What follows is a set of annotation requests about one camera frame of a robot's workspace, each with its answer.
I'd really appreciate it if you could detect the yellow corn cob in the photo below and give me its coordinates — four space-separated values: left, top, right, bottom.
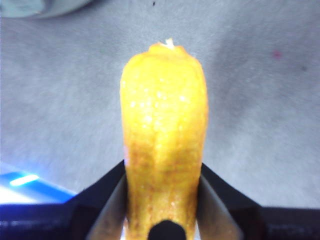
119 37 210 240

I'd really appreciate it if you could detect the pale green electric pot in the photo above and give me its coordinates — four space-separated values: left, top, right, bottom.
0 0 94 20

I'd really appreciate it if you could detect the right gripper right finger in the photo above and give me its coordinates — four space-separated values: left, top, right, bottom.
196 162 320 240

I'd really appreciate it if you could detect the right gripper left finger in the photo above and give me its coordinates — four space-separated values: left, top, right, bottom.
0 159 129 240

